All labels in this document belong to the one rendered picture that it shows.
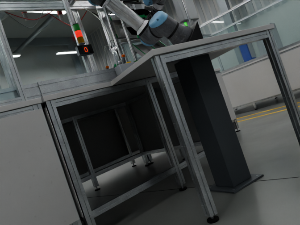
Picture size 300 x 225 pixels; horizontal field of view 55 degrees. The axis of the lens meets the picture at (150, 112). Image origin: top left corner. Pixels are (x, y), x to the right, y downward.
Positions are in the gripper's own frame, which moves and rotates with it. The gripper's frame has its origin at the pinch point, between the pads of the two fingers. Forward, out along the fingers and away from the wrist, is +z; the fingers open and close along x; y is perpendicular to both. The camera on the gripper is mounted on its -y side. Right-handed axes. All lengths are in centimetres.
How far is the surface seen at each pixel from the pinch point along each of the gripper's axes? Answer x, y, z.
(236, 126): 141, 69, 131
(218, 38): -13, 66, -52
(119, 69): -43, 33, 0
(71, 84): -77, 34, 1
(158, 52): -52, 66, -52
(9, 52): -106, 16, -16
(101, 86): -62, 43, -1
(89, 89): -70, 43, -3
